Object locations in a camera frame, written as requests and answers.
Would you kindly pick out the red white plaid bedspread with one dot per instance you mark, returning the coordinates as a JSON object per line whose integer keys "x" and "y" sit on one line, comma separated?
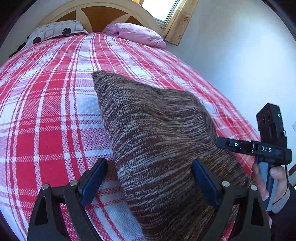
{"x": 51, "y": 127}

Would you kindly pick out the pink pillow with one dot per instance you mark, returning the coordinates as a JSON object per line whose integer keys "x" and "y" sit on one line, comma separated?
{"x": 135, "y": 33}

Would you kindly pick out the person's right hand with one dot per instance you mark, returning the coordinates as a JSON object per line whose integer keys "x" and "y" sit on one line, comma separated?
{"x": 277, "y": 173}

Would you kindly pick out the dark right sleeve forearm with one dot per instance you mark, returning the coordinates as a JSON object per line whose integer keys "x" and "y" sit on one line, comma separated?
{"x": 283, "y": 217}

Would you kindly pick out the grey patterned pillow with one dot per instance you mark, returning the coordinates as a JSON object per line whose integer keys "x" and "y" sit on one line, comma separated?
{"x": 53, "y": 30}

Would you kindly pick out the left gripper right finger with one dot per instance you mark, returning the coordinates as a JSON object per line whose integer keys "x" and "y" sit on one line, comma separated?
{"x": 250, "y": 221}

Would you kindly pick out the cream wooden headboard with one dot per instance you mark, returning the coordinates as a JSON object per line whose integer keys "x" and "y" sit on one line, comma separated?
{"x": 96, "y": 15}

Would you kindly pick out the brown knitted sweater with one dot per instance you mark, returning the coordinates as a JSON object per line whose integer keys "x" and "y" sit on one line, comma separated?
{"x": 155, "y": 135}

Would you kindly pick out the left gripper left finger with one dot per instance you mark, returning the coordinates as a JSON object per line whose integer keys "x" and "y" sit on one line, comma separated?
{"x": 47, "y": 222}

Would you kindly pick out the window behind headboard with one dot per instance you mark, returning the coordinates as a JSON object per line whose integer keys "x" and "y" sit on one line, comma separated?
{"x": 161, "y": 10}

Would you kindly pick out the black item beside bed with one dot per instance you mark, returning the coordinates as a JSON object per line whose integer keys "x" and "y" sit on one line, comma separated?
{"x": 18, "y": 49}

